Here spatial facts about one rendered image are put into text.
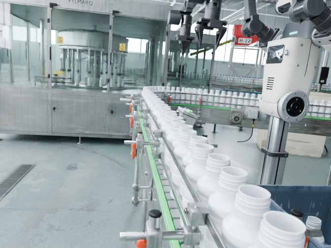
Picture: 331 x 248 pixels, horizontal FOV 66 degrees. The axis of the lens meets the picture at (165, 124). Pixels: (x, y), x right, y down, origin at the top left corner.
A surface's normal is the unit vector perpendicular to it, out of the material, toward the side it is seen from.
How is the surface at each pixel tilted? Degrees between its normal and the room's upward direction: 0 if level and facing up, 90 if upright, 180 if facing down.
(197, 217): 90
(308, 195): 90
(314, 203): 90
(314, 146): 89
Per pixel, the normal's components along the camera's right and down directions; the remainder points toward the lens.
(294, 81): 0.12, 0.38
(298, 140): -0.17, 0.18
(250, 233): -0.11, -0.51
